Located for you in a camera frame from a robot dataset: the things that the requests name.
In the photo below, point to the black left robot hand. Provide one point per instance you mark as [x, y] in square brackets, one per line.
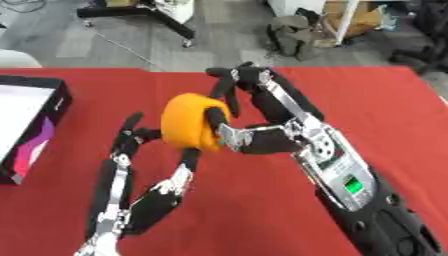
[151, 205]

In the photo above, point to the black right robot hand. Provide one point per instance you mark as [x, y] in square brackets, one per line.
[265, 140]

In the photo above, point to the orange rounded soft toy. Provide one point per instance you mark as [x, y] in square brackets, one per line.
[184, 120]

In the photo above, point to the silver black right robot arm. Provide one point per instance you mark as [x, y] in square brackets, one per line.
[373, 213]

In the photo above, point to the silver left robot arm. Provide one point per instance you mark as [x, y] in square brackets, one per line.
[96, 248]

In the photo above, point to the tan cardboard box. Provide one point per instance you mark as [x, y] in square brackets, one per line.
[364, 18]

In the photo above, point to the black box with white inside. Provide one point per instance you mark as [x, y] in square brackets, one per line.
[23, 110]

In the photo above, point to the olive grey backpack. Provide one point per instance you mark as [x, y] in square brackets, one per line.
[291, 36]

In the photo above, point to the white table leg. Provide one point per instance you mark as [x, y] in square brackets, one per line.
[347, 20]

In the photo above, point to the black wheeled stand base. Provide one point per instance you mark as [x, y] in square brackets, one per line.
[163, 20]

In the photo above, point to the black office chair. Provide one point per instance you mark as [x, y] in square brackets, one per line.
[426, 40]

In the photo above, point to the white rounded chair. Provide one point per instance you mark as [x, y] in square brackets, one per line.
[16, 59]

